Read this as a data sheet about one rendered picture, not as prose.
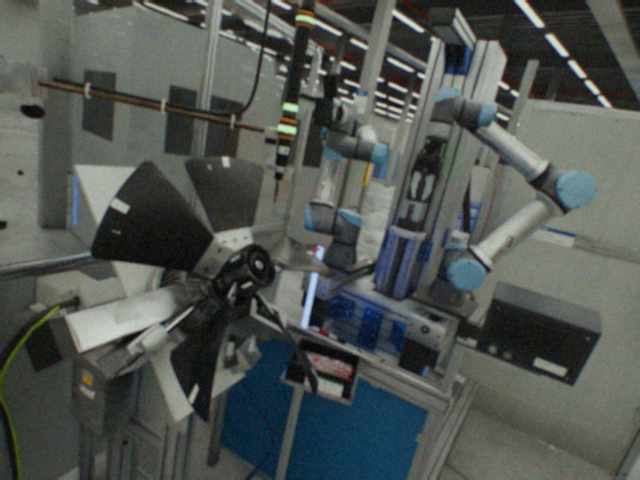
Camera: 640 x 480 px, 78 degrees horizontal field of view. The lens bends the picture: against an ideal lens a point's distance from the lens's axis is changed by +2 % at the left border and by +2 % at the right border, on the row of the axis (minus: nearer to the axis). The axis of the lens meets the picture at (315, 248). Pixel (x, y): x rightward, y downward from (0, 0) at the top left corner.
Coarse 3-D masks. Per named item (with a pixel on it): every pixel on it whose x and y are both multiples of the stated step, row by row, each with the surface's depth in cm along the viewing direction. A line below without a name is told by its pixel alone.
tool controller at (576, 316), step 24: (504, 288) 113; (504, 312) 108; (528, 312) 105; (552, 312) 104; (576, 312) 105; (480, 336) 115; (504, 336) 111; (528, 336) 107; (552, 336) 104; (576, 336) 101; (600, 336) 99; (528, 360) 110; (552, 360) 107; (576, 360) 103
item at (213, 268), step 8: (208, 248) 93; (216, 248) 94; (224, 248) 95; (208, 256) 93; (216, 256) 95; (224, 256) 96; (200, 264) 93; (208, 264) 94; (216, 264) 95; (200, 272) 94; (208, 272) 95; (216, 272) 96
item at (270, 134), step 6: (264, 132) 97; (270, 132) 97; (276, 132) 98; (270, 138) 97; (270, 144) 98; (276, 144) 98; (270, 150) 99; (270, 156) 99; (270, 162) 100; (270, 168) 99; (276, 168) 98; (282, 168) 98; (288, 168) 100
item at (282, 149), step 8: (304, 0) 90; (312, 0) 90; (304, 8) 93; (312, 8) 91; (280, 144) 99; (288, 144) 99; (280, 152) 99; (288, 152) 100; (280, 160) 100; (280, 176) 101
